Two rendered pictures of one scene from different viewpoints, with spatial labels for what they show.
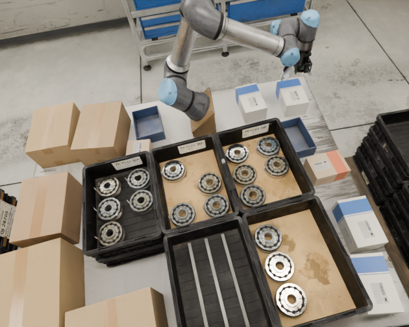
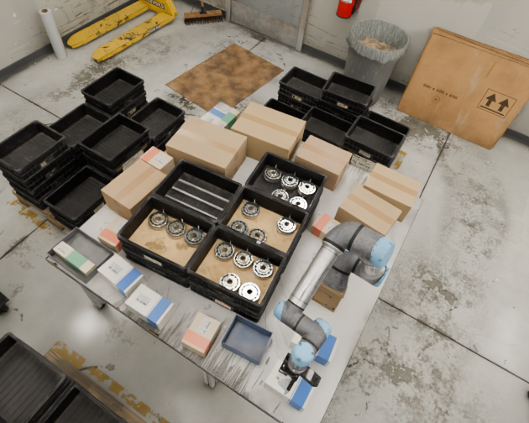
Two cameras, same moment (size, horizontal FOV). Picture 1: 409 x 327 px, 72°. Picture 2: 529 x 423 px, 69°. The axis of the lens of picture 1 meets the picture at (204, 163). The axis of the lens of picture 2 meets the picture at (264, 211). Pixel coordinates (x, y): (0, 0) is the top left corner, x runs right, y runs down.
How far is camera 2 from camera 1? 1.57 m
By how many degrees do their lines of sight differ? 55
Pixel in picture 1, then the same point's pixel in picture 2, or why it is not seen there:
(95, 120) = (375, 210)
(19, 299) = (270, 125)
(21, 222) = (318, 143)
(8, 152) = (460, 206)
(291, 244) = (179, 247)
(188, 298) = (206, 185)
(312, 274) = (156, 242)
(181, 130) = not seen: hidden behind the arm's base
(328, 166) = (199, 329)
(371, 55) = not seen: outside the picture
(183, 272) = (220, 191)
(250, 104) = not seen: hidden behind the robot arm
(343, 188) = (178, 335)
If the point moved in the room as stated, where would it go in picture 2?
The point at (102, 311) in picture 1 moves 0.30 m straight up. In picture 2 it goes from (233, 148) to (234, 108)
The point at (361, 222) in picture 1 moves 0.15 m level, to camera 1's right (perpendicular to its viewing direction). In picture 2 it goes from (148, 302) to (127, 328)
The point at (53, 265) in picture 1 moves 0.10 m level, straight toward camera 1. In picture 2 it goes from (275, 142) to (261, 147)
